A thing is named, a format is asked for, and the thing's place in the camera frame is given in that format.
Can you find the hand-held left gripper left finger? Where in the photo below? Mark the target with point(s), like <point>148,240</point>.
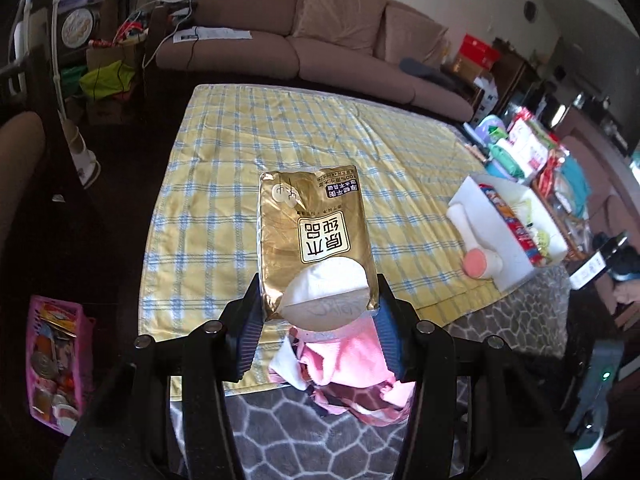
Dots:
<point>247,335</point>

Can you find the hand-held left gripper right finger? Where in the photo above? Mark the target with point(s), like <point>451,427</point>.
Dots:
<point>392,340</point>

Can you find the white foam box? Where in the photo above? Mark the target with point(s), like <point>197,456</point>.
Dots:
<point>515,270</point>

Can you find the blue red cracker box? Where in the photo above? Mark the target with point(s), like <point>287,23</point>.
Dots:
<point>510,220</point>

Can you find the gold tissue pack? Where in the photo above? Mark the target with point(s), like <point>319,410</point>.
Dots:
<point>310,210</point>

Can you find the grey patterned desktop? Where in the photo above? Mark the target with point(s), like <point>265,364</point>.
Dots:
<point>272,452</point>

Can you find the wicker basket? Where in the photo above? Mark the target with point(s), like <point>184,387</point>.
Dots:
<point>575,252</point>

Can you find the pink cloth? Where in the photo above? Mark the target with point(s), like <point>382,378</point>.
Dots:
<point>345,360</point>

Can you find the teal cloth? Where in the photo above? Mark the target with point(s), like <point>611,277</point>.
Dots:
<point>575,185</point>

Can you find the white device with pink head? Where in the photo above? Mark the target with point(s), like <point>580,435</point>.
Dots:
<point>475,255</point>

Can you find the dark appliance with green light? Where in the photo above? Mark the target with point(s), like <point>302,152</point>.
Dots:
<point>597,390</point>

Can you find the pile of red packages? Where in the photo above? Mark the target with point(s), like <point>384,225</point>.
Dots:
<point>535,145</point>

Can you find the pink plastic basket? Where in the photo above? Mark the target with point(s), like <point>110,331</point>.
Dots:
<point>82,355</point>

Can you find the lavender tub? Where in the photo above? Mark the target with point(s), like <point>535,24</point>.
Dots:
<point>491,127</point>

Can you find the yellow checkered cloth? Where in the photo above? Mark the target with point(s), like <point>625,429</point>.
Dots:
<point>300,130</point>

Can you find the brown sofa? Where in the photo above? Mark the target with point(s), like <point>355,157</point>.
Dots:
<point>350,67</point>

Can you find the green bag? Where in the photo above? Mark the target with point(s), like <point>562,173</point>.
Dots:
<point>107,80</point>

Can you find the white papers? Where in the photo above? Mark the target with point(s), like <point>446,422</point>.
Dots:
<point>210,35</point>

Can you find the beige sofa cushion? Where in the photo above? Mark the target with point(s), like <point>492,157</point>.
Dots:
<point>340,10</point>
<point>412,35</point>

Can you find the cardboard box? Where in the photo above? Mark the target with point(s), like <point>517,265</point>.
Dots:
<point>105,52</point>

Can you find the round tin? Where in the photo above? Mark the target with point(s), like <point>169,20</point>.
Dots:
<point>77,27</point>

